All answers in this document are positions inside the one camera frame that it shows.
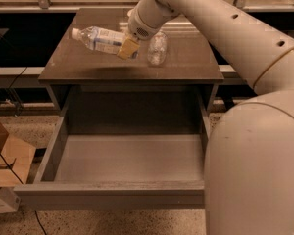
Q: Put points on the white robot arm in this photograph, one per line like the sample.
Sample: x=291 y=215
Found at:
x=249 y=162

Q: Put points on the black table leg stand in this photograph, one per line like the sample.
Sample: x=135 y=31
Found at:
x=228 y=102

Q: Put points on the clear plastic bottle lying down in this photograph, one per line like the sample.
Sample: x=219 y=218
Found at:
x=157 y=50

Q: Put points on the grey cabinet with glossy top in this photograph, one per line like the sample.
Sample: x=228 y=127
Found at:
x=101 y=69

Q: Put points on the blue label plastic water bottle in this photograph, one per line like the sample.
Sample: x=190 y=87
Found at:
x=100 y=39

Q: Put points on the white printed box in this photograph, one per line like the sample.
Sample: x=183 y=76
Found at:
x=9 y=201

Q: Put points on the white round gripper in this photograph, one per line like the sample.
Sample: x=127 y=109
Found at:
x=137 y=27

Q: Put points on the brown cardboard box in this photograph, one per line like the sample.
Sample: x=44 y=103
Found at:
x=16 y=157

